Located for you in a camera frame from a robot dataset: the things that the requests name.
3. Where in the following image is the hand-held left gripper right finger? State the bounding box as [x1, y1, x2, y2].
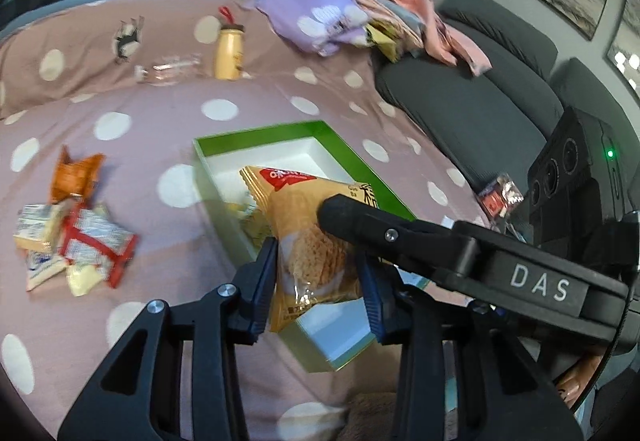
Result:
[356, 255, 583, 441]

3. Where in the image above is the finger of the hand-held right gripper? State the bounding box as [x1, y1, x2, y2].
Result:
[319, 195, 481, 282]

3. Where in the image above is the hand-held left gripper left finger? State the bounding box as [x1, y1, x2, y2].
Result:
[57, 237, 279, 441]

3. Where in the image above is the tan triangular snack packet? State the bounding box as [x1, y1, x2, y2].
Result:
[239, 165, 381, 334]

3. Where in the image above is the green cardboard box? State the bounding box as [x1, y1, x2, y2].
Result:
[192, 120, 431, 374]

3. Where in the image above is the white and blue snack packet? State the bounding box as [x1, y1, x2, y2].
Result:
[25, 251, 68, 293]

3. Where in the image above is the clear yellow cracker packet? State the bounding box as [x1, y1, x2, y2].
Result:
[14, 204, 68, 253]

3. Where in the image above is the person's right hand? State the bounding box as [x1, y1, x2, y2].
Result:
[552, 353, 606, 409]

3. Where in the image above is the red shiny snack packet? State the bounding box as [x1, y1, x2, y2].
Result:
[475, 171, 525, 222]

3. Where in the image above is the brown fuzzy cloth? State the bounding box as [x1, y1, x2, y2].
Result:
[344, 391, 403, 441]

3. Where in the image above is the grey sofa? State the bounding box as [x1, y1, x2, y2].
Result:
[375, 0, 626, 192]

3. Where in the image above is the red and white snack packet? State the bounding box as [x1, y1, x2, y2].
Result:
[59, 207, 140, 288]

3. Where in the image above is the small cream snack packet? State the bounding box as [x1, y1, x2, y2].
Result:
[65, 263, 108, 298]

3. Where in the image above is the yellow snack bag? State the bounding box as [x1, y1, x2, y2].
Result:
[365, 21, 406, 63]

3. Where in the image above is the pink polka-dot blanket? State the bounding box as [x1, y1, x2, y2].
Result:
[0, 0, 501, 441]

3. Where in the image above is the orange snack packet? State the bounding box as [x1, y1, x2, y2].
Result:
[49, 145, 107, 207]

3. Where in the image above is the purple printed bag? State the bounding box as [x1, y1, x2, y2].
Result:
[255, 0, 373, 57]

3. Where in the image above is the yellow drink bottle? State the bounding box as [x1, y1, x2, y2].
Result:
[212, 6, 247, 82]

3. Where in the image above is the clear plastic bottle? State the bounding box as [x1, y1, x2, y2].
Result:
[134, 52, 206, 87]

